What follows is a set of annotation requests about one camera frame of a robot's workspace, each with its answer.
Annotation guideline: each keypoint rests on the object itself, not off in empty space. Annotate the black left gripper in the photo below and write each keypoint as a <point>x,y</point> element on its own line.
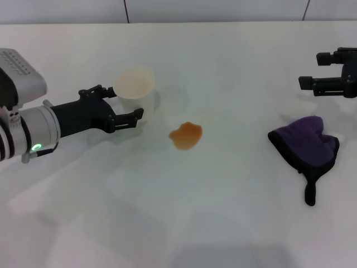
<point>83,114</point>

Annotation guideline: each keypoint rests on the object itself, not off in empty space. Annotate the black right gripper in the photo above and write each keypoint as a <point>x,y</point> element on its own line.
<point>351,75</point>

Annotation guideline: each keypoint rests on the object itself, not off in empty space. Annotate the white paper cup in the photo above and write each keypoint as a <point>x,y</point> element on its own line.
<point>136,89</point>

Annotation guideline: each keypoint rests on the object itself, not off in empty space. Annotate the purple rag with black trim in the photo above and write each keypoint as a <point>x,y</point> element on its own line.
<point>304,142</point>

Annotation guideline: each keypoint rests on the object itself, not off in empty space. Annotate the brown liquid stain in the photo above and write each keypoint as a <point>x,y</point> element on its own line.
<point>185,136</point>

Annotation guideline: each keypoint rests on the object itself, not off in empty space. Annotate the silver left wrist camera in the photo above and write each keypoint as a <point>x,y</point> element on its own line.
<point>22,75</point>

